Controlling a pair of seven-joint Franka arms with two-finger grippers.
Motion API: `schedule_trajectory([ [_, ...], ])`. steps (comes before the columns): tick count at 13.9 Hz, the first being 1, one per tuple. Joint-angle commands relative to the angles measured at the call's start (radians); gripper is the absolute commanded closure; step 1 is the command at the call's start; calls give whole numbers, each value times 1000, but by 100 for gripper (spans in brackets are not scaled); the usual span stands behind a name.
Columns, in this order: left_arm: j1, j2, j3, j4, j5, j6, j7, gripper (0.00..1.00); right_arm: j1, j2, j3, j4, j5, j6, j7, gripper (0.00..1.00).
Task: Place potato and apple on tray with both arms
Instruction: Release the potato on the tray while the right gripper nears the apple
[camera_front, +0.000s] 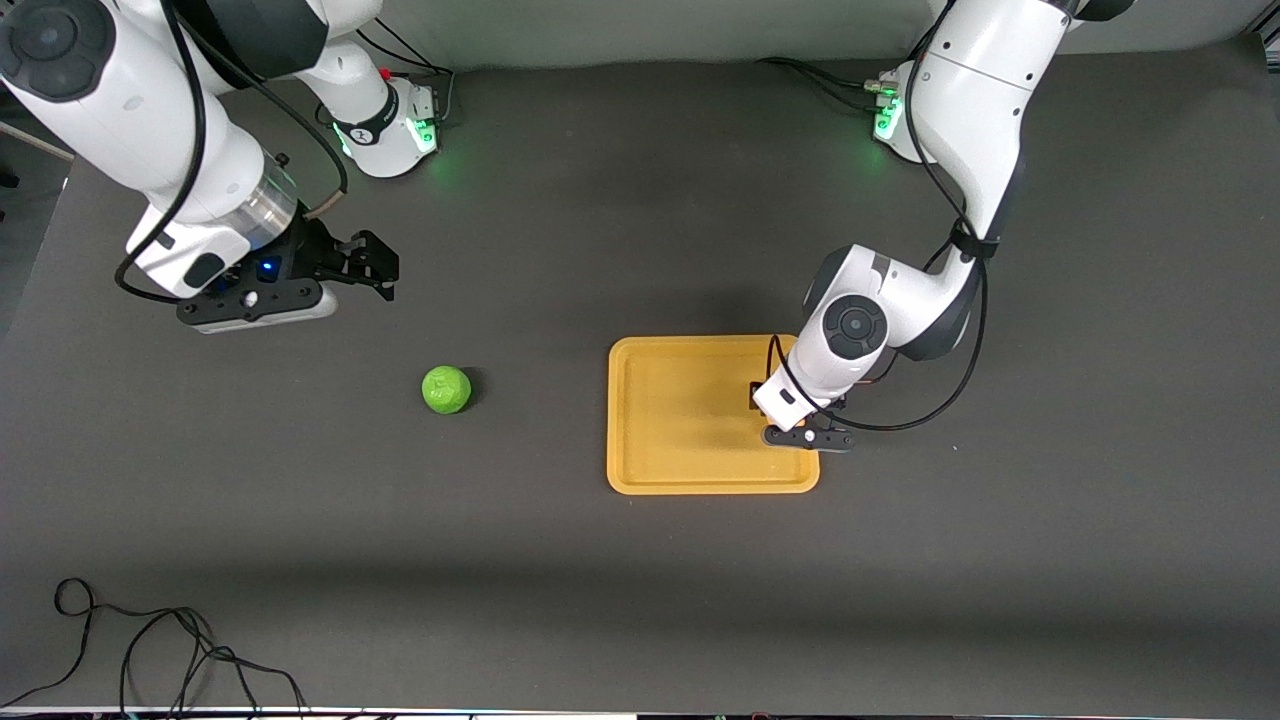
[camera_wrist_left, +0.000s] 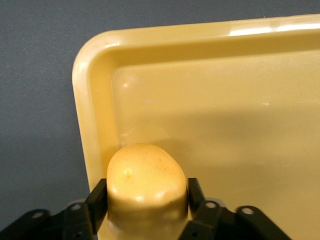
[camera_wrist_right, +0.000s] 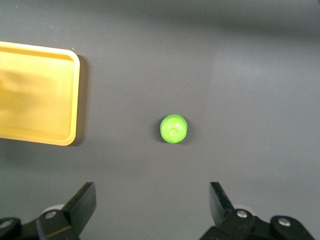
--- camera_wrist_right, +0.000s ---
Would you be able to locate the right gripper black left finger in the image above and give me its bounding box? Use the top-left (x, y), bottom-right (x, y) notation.
top-left (0, 181), bottom-right (97, 240)

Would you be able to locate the green apple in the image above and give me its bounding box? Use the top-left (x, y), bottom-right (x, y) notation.
top-left (159, 114), bottom-right (188, 144)

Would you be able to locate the yellow plastic tray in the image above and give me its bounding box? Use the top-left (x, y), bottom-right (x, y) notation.
top-left (0, 41), bottom-right (81, 147)

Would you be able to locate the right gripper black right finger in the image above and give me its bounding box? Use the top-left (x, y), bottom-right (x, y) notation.
top-left (199, 181), bottom-right (316, 240)

